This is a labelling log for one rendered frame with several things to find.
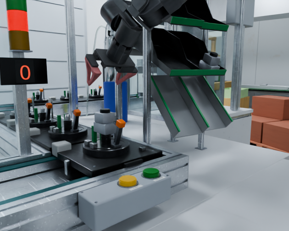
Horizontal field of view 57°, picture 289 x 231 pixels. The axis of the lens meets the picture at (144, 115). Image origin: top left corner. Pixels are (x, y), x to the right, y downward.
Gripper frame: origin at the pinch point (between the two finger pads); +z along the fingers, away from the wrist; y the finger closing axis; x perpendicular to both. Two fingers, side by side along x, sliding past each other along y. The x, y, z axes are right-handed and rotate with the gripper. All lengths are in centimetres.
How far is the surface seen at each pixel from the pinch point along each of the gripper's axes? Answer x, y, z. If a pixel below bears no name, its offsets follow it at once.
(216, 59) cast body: 2.0, -41.8, -12.3
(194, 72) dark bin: 5.2, -29.5, -8.9
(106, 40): -74, -53, 36
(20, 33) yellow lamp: -14.9, 19.5, -3.4
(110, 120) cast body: 9.2, -0.6, 6.6
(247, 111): -14, -177, 53
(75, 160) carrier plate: 16.0, 11.4, 13.4
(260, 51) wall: -262, -705, 145
